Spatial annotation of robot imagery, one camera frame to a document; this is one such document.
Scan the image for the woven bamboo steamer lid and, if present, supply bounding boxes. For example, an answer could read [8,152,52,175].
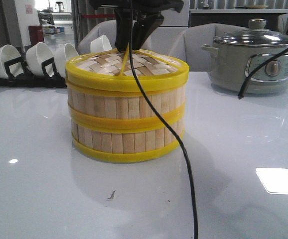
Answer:
[66,49,189,96]

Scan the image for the bamboo steamer tier yellow rims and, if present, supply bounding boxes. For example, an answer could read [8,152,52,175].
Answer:
[70,117,185,164]

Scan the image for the white ceramic bowl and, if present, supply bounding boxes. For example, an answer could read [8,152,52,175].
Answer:
[54,43,78,78]
[26,42,53,77]
[90,35,112,53]
[0,44,20,79]

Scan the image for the black cable right side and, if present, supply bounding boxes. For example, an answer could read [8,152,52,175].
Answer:
[238,34,288,100]

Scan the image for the black cable with plug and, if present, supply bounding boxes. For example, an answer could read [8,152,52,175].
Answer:
[129,0,199,239]

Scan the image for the grey upholstered chair left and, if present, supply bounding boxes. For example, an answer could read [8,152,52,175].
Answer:
[76,18,152,57]

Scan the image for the grey upholstered chair right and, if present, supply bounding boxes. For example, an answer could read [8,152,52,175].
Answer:
[165,23,247,72]

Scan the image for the glass pot lid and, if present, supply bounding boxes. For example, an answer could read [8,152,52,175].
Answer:
[213,18,288,47]

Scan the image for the black bowl rack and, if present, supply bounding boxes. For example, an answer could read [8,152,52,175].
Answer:
[0,56,66,88]

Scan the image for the grey-green electric cooking pot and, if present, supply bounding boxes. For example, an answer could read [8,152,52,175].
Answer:
[201,42,288,95]

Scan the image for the grey upholstered chair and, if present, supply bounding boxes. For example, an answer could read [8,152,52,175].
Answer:
[76,18,152,57]
[165,23,247,72]

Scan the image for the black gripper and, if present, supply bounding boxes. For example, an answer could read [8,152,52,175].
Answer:
[89,0,184,52]

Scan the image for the red box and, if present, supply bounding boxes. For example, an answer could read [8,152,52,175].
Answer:
[28,25,44,46]

